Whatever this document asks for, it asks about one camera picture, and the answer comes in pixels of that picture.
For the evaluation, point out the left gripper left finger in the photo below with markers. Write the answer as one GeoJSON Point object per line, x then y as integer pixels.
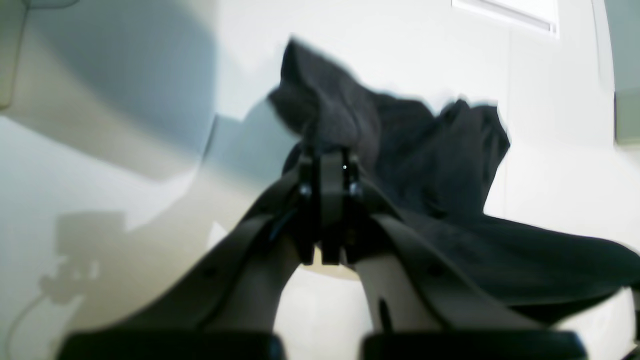
{"type": "Point", "coordinates": [225, 306]}

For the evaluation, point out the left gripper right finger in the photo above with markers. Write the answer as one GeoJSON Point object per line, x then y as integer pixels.
{"type": "Point", "coordinates": [421, 305]}

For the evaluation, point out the black t-shirt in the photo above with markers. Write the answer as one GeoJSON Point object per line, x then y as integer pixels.
{"type": "Point", "coordinates": [437, 171]}

